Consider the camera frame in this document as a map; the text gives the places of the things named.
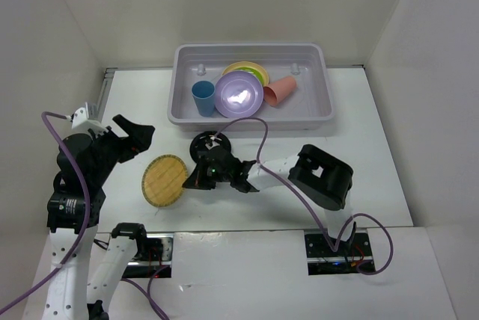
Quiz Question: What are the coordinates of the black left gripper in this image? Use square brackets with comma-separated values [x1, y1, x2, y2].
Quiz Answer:
[91, 113, 155, 184]

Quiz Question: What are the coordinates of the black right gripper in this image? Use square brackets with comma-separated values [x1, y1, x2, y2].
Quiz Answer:
[183, 155, 232, 190]

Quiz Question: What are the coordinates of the woven bamboo plate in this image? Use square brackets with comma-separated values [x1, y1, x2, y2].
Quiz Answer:
[141, 154, 188, 208]

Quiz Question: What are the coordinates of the black glossy plate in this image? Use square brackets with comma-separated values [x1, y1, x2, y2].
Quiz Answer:
[189, 131, 232, 164]

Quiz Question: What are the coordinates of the blue plastic cup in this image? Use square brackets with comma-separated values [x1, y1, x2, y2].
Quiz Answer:
[192, 81, 216, 117]

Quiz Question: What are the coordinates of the purple plastic plate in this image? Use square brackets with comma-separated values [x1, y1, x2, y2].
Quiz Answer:
[214, 71, 263, 119]

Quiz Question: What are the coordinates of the pink plastic cup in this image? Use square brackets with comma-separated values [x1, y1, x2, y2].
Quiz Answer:
[263, 76, 297, 107]

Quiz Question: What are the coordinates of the green plastic plate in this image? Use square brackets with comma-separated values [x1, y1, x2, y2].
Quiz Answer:
[242, 67, 264, 86]

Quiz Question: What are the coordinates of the orange plastic plate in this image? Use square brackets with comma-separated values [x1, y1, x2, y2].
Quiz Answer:
[222, 61, 269, 87]

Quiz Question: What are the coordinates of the grey plastic bin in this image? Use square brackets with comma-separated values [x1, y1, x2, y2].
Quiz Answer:
[167, 43, 335, 130]

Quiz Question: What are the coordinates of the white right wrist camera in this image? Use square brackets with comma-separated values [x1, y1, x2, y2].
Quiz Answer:
[204, 134, 222, 150]

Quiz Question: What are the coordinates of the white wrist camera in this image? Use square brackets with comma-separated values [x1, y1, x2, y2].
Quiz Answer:
[204, 134, 222, 150]
[70, 102, 103, 133]

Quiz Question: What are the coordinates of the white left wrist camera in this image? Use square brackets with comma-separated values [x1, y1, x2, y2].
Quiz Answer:
[70, 102, 103, 133]

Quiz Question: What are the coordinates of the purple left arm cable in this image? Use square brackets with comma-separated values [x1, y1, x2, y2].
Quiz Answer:
[0, 110, 171, 320]

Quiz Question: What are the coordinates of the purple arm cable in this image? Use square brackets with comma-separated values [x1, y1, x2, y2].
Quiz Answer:
[0, 110, 171, 320]
[211, 117, 394, 276]

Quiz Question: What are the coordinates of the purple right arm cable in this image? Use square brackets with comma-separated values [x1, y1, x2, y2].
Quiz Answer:
[211, 117, 394, 276]

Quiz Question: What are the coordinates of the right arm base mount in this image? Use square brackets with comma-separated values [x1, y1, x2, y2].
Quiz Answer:
[304, 232, 376, 276]

